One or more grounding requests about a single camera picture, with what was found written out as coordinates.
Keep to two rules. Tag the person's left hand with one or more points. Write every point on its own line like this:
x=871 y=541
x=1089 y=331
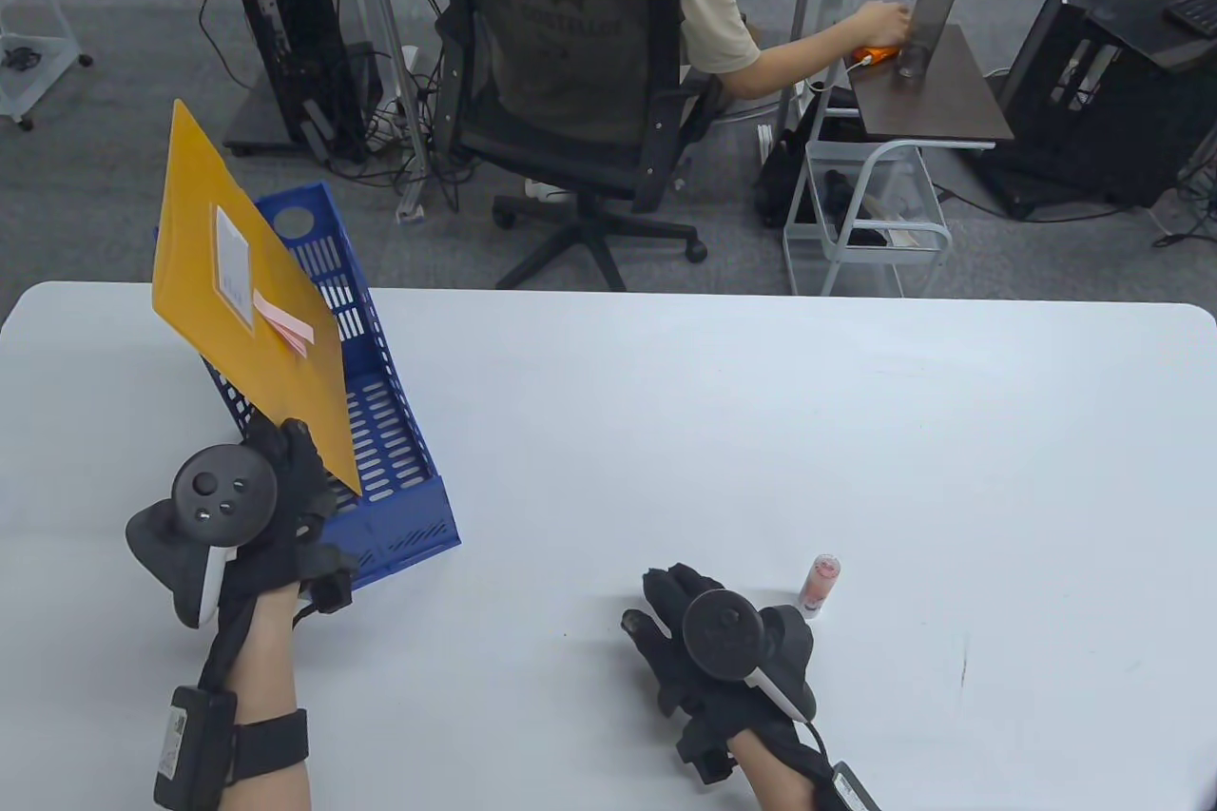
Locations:
x=295 y=507

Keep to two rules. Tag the person's right hand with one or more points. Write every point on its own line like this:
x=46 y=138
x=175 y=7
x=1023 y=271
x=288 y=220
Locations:
x=666 y=659

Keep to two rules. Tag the red and white glue stick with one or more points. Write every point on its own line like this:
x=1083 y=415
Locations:
x=816 y=600

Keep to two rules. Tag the pink sticky note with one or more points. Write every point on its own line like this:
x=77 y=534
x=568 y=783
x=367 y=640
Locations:
x=271 y=309
x=299 y=337

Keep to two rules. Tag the yellow L-shaped folder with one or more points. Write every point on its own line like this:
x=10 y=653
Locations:
x=200 y=212

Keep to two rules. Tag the person's left forearm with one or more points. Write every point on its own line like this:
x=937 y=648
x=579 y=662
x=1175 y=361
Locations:
x=266 y=678

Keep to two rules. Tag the person's right forearm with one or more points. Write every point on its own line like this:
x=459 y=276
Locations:
x=775 y=782

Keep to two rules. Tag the blue plastic file rack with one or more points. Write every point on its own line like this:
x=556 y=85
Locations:
x=399 y=469

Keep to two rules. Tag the white lined label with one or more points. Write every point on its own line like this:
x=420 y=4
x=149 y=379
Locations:
x=233 y=264

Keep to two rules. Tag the black mesh office chair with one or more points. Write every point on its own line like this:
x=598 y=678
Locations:
x=570 y=155

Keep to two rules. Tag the black computer tower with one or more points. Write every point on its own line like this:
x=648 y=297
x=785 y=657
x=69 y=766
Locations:
x=295 y=41

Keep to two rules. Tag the black bag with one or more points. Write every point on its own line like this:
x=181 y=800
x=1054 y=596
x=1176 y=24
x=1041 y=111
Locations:
x=784 y=183

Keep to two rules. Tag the white wheeled cart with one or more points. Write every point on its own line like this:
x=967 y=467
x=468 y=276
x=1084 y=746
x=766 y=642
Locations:
x=913 y=193
x=38 y=79

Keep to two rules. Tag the brown side table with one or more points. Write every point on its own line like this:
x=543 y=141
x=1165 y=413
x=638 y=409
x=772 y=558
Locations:
x=932 y=107

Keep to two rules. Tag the orange power bank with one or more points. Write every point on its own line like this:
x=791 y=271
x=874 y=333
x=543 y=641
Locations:
x=877 y=54

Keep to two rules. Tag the dark transparent water bottle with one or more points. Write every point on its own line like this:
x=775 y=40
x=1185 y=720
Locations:
x=927 y=12

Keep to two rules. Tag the black keyboard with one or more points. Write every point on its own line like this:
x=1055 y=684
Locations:
x=1193 y=8

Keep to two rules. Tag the black open-frame computer case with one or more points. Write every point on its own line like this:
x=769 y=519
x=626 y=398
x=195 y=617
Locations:
x=1122 y=117

